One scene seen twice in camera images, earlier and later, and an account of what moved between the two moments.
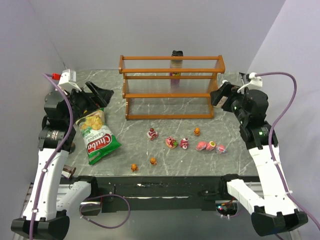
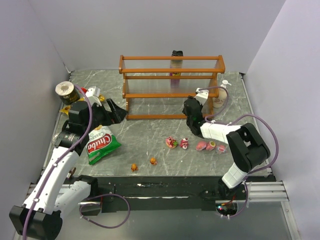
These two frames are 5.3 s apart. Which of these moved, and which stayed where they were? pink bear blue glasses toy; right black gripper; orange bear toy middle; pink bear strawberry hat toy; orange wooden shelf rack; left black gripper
Moved: left black gripper; right black gripper
Stayed: orange wooden shelf rack; pink bear strawberry hat toy; pink bear blue glasses toy; orange bear toy middle
